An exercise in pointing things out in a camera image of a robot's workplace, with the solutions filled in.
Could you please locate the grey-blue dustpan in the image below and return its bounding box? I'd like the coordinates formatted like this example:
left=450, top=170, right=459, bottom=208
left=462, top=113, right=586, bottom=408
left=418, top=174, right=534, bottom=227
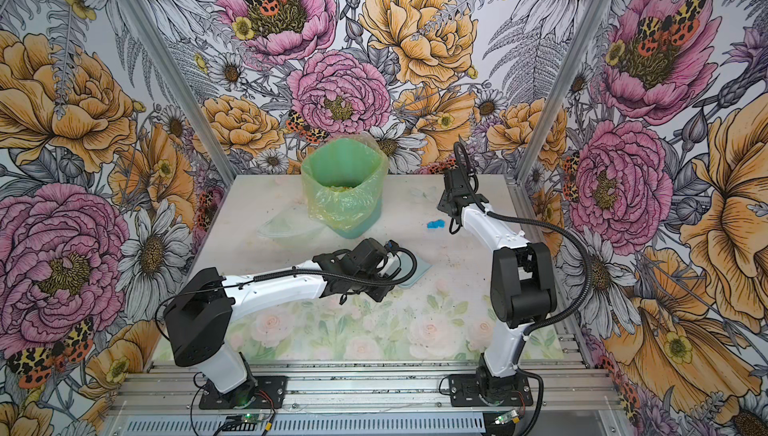
left=385, top=252, right=432, bottom=289

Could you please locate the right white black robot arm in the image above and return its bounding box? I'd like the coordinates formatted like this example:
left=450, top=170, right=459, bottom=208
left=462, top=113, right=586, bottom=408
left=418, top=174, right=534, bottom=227
left=438, top=169, right=557, bottom=406

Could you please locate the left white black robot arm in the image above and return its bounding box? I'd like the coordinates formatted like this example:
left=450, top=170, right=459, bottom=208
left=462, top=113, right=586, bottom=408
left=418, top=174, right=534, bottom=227
left=160, top=238, right=412, bottom=410

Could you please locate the small blue paper scrap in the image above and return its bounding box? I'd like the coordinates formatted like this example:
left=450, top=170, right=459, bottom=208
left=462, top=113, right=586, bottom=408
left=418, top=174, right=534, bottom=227
left=426, top=219, right=446, bottom=230

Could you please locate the yellow plastic bin liner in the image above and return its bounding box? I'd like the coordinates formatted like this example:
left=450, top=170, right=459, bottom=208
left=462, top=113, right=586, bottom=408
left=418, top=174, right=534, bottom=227
left=300, top=133, right=389, bottom=233

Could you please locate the green trash bin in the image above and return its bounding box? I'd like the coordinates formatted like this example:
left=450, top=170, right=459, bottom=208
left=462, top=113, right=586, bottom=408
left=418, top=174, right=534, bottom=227
left=301, top=137, right=389, bottom=240

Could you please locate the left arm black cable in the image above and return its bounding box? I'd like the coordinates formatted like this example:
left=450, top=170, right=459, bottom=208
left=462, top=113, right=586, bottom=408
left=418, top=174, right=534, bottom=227
left=154, top=246, right=419, bottom=341

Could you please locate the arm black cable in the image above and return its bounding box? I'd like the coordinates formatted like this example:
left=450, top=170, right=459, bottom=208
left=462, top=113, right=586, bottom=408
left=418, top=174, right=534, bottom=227
left=154, top=246, right=419, bottom=341
left=452, top=140, right=594, bottom=336

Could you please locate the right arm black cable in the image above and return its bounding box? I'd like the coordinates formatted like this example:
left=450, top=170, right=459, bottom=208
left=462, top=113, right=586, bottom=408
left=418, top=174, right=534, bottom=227
left=452, top=140, right=594, bottom=336

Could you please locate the aluminium front rail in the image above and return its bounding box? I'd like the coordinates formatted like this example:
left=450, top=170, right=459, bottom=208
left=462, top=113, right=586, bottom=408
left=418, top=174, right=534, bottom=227
left=108, top=361, right=619, bottom=416

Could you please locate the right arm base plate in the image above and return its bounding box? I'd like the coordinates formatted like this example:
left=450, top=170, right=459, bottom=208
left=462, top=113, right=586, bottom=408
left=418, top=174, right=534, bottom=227
left=447, top=374, right=534, bottom=408

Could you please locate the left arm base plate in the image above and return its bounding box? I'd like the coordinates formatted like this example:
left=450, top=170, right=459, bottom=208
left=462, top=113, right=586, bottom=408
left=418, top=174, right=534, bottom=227
left=199, top=376, right=288, bottom=410

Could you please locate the right aluminium corner post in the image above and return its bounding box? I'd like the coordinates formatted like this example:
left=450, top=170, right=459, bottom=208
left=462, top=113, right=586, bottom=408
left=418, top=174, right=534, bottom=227
left=512, top=0, right=612, bottom=186

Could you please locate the aluminium corner post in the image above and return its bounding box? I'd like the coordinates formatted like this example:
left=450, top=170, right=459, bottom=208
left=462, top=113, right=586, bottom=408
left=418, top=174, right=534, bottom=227
left=115, top=0, right=237, bottom=187
left=512, top=0, right=612, bottom=186

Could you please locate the left aluminium corner post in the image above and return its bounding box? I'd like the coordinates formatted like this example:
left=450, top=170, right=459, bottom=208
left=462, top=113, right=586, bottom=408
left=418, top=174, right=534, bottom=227
left=115, top=0, right=237, bottom=187

